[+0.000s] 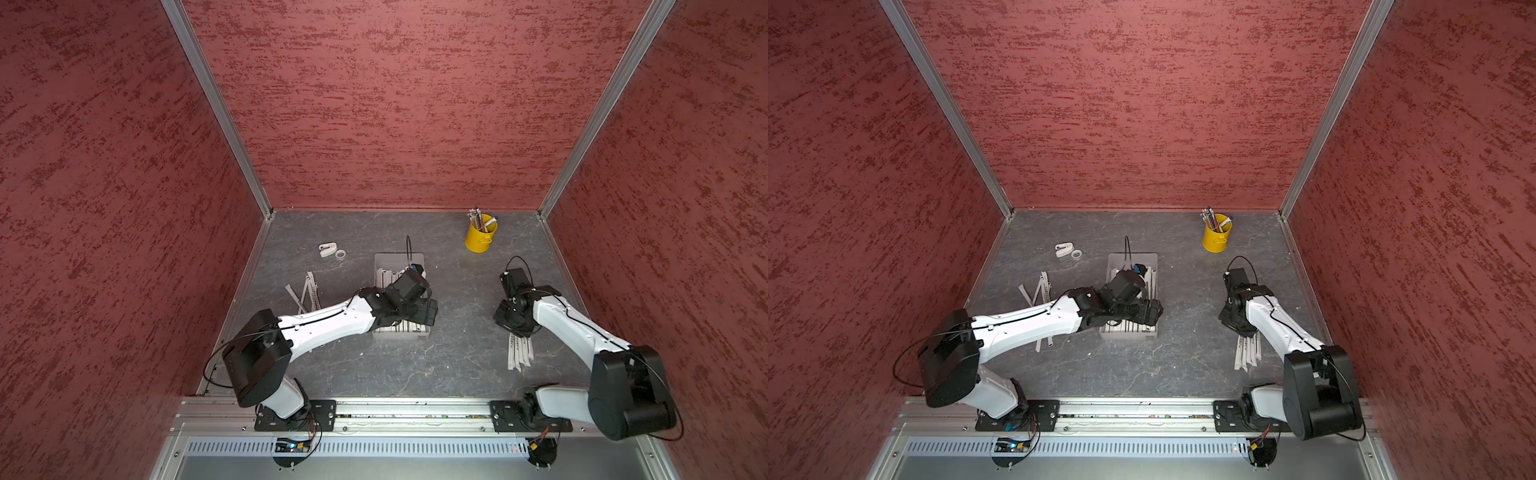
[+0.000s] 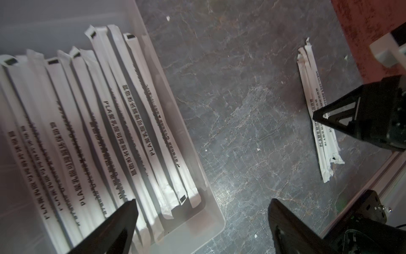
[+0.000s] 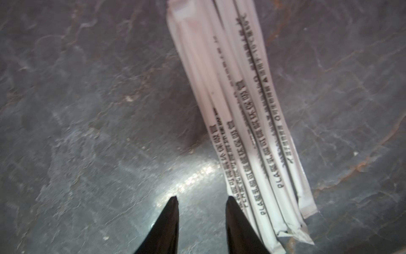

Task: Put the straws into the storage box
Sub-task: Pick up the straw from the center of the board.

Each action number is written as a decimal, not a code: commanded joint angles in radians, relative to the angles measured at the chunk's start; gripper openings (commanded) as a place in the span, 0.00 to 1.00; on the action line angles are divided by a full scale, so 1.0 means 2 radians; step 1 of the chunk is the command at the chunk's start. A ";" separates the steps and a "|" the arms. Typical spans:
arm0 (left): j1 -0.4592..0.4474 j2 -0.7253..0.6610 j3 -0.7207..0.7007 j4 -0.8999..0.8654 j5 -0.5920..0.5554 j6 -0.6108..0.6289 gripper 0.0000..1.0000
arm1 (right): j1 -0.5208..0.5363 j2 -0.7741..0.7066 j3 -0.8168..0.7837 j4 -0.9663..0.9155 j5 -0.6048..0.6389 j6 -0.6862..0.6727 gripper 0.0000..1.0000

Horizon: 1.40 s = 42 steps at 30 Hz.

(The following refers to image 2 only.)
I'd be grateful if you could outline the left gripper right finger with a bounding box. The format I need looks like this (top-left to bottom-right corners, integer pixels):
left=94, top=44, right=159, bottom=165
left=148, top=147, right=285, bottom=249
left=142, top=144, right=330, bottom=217
left=267, top=199, right=336, bottom=254

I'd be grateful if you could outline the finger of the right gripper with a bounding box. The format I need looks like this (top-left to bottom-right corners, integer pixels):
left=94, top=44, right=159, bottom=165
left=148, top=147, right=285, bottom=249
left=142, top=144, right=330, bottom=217
left=313, top=85, right=364, bottom=140

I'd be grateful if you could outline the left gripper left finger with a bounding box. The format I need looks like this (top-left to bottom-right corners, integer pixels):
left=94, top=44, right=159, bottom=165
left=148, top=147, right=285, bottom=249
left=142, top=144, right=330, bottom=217
left=70, top=199, right=139, bottom=254

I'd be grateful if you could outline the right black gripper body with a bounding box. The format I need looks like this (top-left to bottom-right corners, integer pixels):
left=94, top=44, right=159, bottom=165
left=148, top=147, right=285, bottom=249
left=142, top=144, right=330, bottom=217
left=358, top=75, right=406, bottom=151

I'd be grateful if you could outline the translucent plastic storage box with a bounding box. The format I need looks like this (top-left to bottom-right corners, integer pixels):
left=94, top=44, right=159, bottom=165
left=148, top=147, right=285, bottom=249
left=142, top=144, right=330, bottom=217
left=1, top=1, right=226, bottom=254

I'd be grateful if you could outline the right pile wrapped straw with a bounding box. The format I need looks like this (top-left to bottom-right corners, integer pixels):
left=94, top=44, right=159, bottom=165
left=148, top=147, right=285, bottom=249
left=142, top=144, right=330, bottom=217
left=297, top=47, right=334, bottom=183
left=301, top=37, right=345, bottom=165

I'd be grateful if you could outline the aluminium front rail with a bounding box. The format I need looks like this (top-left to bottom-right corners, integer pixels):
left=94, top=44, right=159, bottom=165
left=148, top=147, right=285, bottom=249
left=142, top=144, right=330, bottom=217
left=320, top=152, right=406, bottom=237

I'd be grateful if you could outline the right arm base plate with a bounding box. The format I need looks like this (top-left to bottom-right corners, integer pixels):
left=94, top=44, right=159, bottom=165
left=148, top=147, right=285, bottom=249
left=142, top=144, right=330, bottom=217
left=324, top=189, right=406, bottom=254

